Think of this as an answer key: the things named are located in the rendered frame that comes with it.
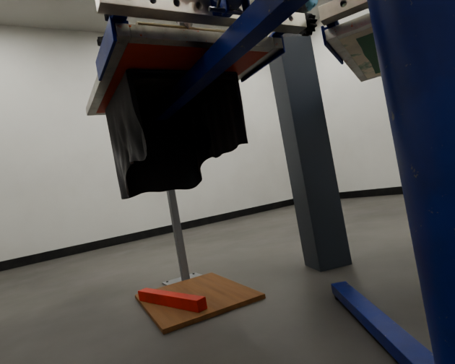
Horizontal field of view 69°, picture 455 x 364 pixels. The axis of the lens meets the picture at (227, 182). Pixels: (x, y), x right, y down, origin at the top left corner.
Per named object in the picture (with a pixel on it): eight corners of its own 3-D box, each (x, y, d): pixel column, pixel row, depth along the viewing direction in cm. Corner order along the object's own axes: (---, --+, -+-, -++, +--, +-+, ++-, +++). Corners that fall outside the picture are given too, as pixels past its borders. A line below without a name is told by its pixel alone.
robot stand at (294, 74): (334, 258, 186) (296, 50, 188) (352, 264, 168) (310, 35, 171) (305, 265, 182) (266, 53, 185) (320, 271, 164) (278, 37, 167)
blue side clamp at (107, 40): (98, 81, 116) (94, 61, 116) (113, 81, 119) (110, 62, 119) (113, 40, 90) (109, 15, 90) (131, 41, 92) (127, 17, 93)
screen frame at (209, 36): (87, 115, 159) (85, 107, 159) (196, 111, 187) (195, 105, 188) (117, 35, 90) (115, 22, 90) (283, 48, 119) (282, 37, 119)
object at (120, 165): (120, 198, 152) (105, 109, 153) (128, 197, 154) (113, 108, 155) (146, 191, 112) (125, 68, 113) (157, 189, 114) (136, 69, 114)
